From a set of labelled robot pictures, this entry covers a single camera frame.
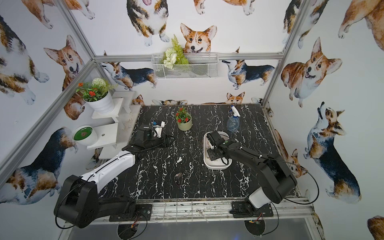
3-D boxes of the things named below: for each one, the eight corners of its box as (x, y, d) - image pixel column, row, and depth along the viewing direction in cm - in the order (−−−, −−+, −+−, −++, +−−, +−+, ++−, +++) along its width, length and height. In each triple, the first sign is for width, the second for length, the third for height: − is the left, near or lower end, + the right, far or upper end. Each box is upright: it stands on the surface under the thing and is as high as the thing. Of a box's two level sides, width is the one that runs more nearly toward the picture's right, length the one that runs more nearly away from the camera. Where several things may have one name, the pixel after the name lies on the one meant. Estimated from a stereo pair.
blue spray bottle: (224, 126, 111) (227, 109, 97) (228, 121, 114) (231, 105, 100) (234, 133, 107) (239, 117, 93) (239, 128, 110) (244, 112, 96)
